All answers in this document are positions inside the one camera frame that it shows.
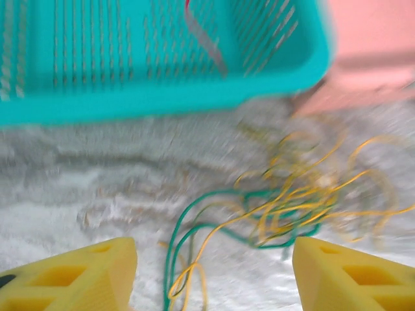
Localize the pile of yellow wires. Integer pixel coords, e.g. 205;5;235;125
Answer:
158;129;415;311

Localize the pink plastic basket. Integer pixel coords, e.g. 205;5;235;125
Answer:
291;0;415;118

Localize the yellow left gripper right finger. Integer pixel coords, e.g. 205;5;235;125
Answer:
291;236;415;311

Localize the teal plastic basket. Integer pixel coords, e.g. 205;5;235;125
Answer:
0;0;337;130

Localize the red cable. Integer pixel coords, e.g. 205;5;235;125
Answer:
184;0;228;78

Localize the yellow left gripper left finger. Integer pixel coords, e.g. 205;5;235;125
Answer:
0;236;139;311

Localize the green cable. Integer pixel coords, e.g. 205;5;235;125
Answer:
161;189;322;311

